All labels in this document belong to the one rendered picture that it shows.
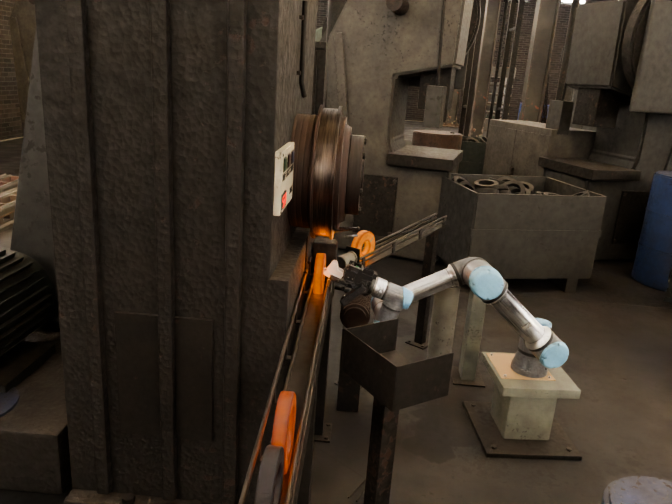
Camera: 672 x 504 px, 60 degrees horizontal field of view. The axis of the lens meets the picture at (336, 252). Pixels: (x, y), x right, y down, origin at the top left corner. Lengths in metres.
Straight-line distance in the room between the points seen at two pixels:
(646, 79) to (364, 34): 2.17
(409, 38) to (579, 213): 1.80
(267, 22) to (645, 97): 3.97
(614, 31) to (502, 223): 1.94
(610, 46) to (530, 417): 3.51
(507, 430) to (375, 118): 2.86
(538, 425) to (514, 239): 1.93
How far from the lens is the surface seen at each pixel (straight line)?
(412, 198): 4.77
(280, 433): 1.32
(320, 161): 1.88
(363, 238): 2.63
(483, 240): 4.24
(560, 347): 2.43
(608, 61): 5.41
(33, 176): 2.75
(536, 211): 4.37
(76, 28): 1.74
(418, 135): 6.95
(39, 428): 2.28
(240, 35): 1.60
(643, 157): 5.70
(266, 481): 1.19
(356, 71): 4.80
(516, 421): 2.66
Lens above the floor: 1.45
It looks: 17 degrees down
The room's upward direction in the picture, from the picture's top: 4 degrees clockwise
